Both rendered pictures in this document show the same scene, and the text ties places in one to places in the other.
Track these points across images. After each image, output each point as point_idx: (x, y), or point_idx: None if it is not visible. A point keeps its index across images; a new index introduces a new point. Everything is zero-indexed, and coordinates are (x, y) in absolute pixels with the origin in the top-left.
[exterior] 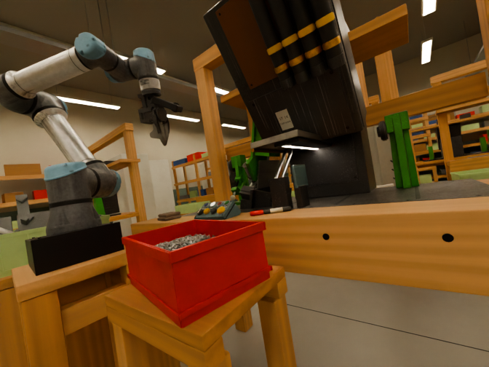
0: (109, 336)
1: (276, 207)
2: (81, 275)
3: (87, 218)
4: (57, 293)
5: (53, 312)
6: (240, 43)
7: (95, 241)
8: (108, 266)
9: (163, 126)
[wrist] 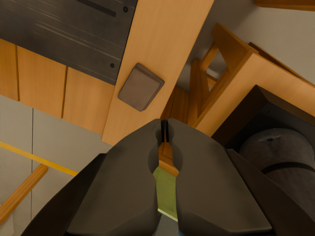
0: (178, 115)
1: None
2: (314, 86)
3: (292, 139)
4: None
5: None
6: None
7: (290, 107)
8: (293, 74)
9: (180, 194)
